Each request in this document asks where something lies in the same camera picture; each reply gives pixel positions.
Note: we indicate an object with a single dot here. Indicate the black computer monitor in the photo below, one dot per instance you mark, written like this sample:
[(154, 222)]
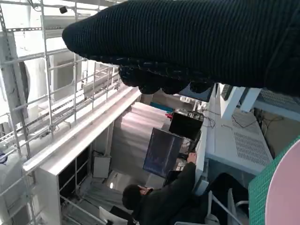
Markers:
[(185, 126)]

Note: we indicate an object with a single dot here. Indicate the green cutting mat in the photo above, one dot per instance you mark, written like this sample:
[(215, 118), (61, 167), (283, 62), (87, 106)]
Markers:
[(257, 194)]

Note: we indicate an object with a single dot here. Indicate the white desk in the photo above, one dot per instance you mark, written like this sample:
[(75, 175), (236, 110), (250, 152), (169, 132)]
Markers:
[(202, 145)]

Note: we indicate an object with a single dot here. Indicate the pink bowl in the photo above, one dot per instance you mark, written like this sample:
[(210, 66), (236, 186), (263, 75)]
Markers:
[(286, 187)]

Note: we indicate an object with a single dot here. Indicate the white square panel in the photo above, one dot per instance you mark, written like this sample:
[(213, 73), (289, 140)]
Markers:
[(102, 167)]

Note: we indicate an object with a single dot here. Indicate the white perforated metal cabinet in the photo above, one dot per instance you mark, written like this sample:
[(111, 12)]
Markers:
[(246, 145), (276, 100)]

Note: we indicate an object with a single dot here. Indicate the small black ceiling device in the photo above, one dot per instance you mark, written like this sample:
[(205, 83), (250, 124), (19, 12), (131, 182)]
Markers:
[(62, 9)]

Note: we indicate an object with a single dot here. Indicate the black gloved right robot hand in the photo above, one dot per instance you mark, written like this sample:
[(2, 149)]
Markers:
[(187, 39)]

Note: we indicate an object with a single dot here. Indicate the dark screen computer monitor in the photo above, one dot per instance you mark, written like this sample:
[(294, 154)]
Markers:
[(161, 152)]

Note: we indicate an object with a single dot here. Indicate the person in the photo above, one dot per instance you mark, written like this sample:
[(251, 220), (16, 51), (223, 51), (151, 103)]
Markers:
[(168, 199)]

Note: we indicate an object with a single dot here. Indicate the grey metal tube chair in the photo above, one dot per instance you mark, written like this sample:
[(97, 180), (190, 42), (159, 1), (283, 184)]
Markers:
[(230, 199)]

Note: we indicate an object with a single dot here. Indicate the white metal ceiling frame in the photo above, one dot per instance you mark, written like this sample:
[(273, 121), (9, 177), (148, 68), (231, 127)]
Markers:
[(23, 29)]

